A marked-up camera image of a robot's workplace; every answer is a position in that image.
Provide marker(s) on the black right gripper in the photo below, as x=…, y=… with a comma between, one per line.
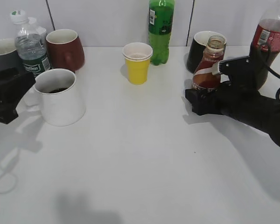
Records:
x=246, y=74

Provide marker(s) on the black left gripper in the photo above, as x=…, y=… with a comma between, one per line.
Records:
x=13, y=87

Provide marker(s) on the Nescafe coffee bottle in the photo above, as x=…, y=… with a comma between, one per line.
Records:
x=203, y=79

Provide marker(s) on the white ceramic mug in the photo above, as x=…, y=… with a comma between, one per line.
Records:
x=58, y=97

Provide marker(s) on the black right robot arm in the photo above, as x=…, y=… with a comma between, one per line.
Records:
x=262, y=113

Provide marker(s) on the yellow paper cup stack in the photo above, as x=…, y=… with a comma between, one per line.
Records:
x=137, y=57

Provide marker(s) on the dark grey ceramic mug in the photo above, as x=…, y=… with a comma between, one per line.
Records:
x=9, y=57

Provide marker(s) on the clear water bottle green label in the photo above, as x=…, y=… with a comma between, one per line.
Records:
x=30, y=45

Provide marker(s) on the black ceramic mug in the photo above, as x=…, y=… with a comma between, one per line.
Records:
x=197, y=47

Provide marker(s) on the cola bottle red label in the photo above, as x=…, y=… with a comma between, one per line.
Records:
x=266, y=42

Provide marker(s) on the dark red ceramic mug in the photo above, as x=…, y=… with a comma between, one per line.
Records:
x=65, y=49

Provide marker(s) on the green soda bottle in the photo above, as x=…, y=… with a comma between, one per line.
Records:
x=160, y=22

